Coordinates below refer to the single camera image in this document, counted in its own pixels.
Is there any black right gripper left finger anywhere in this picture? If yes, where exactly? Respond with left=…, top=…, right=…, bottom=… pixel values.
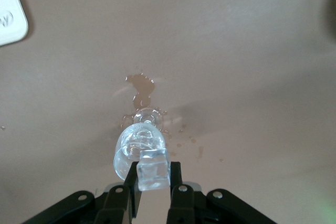
left=94, top=161, right=144, bottom=224

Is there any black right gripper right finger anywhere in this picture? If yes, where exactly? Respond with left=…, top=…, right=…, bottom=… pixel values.
left=166, top=161, right=196, bottom=224

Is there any clear ice cube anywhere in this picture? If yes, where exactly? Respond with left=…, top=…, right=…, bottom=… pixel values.
left=136, top=148, right=170, bottom=192

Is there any clear wine glass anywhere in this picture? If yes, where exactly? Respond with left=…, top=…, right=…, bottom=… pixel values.
left=113, top=107, right=169, bottom=182

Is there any brown liquid spill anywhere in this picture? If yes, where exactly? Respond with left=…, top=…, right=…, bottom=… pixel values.
left=122, top=73, right=169, bottom=133

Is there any white rabbit print tray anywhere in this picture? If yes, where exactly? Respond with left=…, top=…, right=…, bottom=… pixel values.
left=0, top=0, right=29, bottom=48

